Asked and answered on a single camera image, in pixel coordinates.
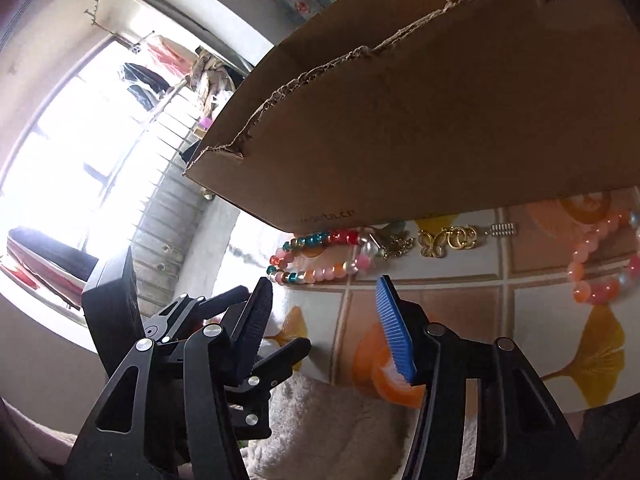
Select pink orange bead bracelet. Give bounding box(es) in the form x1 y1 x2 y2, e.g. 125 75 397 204
566 209 640 306

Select white fluffy towel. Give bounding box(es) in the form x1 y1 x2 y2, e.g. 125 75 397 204
240 374 426 480

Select brown cardboard box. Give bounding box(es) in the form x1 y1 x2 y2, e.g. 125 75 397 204
186 0 639 234

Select hanging clothes on rack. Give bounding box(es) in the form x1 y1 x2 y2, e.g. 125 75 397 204
122 35 245 114

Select multicolour bead bracelet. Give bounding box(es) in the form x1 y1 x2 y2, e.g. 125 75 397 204
266 227 377 286

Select window metal grille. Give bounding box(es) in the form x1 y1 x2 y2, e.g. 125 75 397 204
130 86 206 316

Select gold link clasp jewelry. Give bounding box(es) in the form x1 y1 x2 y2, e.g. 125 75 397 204
447 226 478 250

